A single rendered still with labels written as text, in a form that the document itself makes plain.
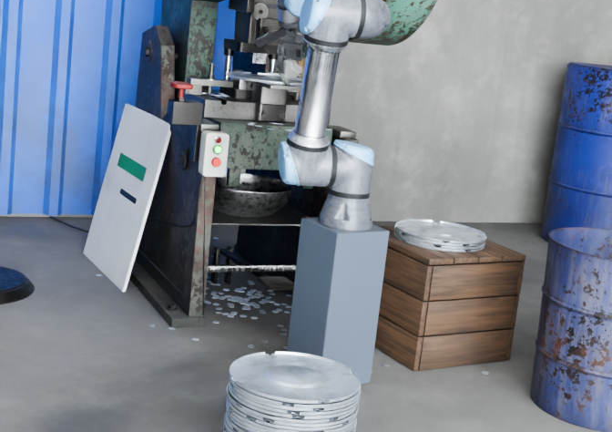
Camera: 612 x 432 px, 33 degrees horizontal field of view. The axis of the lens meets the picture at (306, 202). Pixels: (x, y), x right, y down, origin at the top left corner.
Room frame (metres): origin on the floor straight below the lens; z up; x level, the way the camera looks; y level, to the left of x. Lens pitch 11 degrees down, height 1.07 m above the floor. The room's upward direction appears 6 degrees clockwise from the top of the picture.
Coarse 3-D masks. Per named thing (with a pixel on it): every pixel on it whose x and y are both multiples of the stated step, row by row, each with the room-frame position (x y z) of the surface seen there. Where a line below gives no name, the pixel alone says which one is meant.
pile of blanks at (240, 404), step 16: (240, 400) 2.06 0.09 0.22; (256, 400) 2.04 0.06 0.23; (272, 400) 2.02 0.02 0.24; (352, 400) 2.09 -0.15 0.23; (224, 416) 2.15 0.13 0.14; (240, 416) 2.08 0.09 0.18; (256, 416) 2.03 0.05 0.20; (272, 416) 2.03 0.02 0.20; (288, 416) 2.01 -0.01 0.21; (304, 416) 2.02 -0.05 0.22; (320, 416) 2.03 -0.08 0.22; (336, 416) 2.05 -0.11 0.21; (352, 416) 2.10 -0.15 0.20
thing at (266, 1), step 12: (264, 0) 3.44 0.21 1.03; (276, 0) 3.46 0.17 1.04; (240, 12) 3.50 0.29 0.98; (264, 12) 3.43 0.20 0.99; (276, 12) 3.46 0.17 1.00; (240, 24) 3.49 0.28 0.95; (252, 24) 3.43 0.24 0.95; (264, 24) 3.41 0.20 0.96; (276, 24) 3.43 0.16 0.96; (240, 36) 3.48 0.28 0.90; (252, 36) 3.43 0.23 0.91
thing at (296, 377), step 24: (240, 360) 2.22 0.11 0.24; (264, 360) 2.24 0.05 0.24; (288, 360) 2.26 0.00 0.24; (312, 360) 2.28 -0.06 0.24; (240, 384) 2.07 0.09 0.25; (264, 384) 2.10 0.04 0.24; (288, 384) 2.10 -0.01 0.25; (312, 384) 2.12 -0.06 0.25; (336, 384) 2.14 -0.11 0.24; (360, 384) 2.14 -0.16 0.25
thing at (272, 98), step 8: (256, 88) 3.38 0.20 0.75; (264, 88) 3.35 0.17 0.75; (272, 88) 3.23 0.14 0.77; (280, 88) 3.24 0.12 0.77; (288, 88) 3.25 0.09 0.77; (296, 88) 3.27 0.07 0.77; (256, 96) 3.37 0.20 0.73; (264, 96) 3.35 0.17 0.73; (272, 96) 3.36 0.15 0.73; (280, 96) 3.37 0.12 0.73; (264, 104) 3.35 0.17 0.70; (272, 104) 3.36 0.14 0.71; (280, 104) 3.38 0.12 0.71; (256, 112) 3.36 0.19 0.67; (264, 112) 3.34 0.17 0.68; (272, 112) 3.37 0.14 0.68; (280, 112) 3.37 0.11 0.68; (264, 120) 3.35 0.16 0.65; (272, 120) 3.37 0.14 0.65; (280, 120) 3.38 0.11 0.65
